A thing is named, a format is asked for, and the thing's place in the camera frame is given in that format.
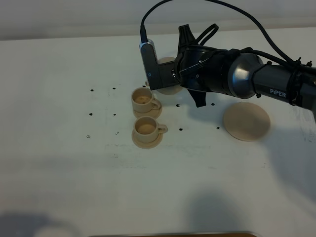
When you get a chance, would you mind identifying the beige cup saucer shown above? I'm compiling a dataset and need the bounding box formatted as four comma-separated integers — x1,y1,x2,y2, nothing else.
133,103,162,119
131,131,163,149

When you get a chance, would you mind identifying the beige teapot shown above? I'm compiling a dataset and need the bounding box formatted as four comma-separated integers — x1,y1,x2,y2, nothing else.
146,57,183,95

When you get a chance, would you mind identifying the black camera cable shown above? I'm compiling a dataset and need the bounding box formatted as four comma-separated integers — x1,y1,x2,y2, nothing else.
140,0,316,67

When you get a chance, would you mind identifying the beige near cup saucer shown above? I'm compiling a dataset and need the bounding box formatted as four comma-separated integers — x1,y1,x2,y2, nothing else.
131,131,163,149

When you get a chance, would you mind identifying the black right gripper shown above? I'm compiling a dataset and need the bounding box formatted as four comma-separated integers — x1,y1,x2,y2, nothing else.
158,24,234,108

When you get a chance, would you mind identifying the beige teacup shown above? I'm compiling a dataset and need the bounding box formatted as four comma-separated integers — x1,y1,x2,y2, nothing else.
131,87,161,113
133,116,168,143

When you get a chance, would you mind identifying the beige near teacup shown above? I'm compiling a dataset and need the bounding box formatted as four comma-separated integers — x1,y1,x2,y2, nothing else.
133,116,168,143

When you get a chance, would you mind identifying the beige far teacup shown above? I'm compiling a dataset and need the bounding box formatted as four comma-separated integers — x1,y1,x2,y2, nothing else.
131,87,161,113

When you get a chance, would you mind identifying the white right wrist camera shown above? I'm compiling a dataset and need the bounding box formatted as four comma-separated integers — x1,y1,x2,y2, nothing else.
139,39,162,90

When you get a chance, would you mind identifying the beige teapot saucer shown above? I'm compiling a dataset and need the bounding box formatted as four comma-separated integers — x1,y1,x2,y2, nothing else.
223,102,271,142

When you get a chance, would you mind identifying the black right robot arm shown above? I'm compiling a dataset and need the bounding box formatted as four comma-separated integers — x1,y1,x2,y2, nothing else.
158,24,316,113

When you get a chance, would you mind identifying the beige far cup saucer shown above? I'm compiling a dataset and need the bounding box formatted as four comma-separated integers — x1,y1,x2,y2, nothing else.
133,103,162,119

